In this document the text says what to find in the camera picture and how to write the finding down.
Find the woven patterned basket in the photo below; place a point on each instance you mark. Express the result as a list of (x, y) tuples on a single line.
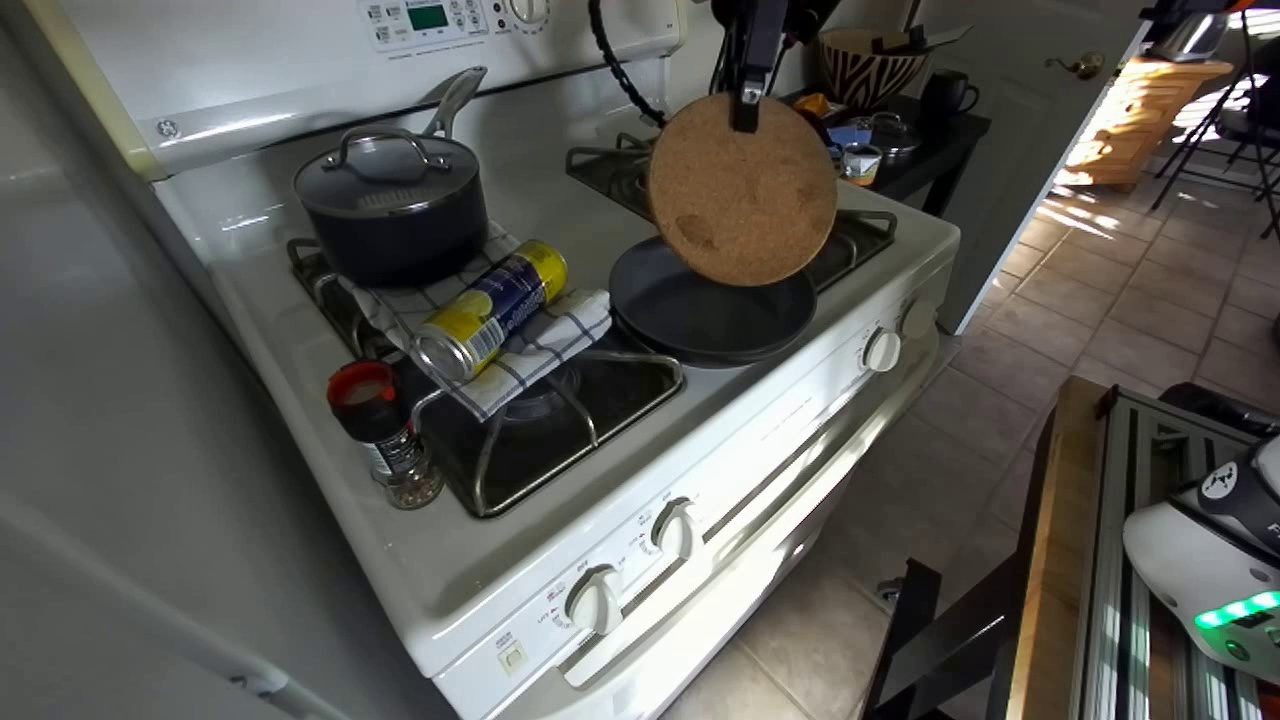
[(875, 73)]

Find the white stove burner knob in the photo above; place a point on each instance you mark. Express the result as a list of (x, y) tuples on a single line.
[(589, 599), (673, 525), (880, 350)]

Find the grey door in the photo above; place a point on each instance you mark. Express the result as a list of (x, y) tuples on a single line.
[(1024, 174)]

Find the black side table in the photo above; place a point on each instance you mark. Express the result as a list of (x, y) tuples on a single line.
[(955, 155)]

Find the tan cushioned furniture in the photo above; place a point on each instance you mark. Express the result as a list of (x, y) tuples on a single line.
[(1132, 123)]

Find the black mug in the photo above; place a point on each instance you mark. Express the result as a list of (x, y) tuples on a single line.
[(946, 99)]

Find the white oven panel knob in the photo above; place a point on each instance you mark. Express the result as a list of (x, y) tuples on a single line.
[(525, 9)]

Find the small blue item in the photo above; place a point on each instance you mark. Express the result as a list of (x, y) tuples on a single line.
[(851, 138)]

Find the small white cup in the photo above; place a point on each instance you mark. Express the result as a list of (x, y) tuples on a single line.
[(862, 164)]

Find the round wooden cork plate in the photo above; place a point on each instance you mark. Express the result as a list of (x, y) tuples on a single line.
[(741, 202)]

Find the black burner grate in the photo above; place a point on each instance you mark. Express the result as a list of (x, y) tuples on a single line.
[(615, 174), (862, 241), (310, 263), (481, 446)]

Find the black metal stand frame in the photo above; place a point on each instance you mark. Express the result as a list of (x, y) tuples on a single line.
[(920, 642)]

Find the white striped dish towel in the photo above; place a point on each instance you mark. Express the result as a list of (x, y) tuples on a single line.
[(544, 352)]

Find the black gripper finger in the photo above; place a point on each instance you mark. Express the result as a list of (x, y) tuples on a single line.
[(748, 102)]

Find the yellow and blue can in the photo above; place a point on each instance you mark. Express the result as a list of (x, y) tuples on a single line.
[(484, 312)]

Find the wooden edged metal cart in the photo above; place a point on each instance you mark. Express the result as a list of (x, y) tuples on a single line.
[(1066, 562)]

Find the white gas stove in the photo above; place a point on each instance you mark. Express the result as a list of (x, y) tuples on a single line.
[(403, 562)]

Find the dark frying pan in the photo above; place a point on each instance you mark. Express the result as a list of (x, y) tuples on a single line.
[(693, 327)]

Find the glass pot lid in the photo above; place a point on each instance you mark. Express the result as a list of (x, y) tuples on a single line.
[(386, 161)]

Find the dark chair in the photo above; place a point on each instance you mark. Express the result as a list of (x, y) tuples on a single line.
[(1244, 125)]

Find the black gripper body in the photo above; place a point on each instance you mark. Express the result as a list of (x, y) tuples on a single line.
[(753, 35)]

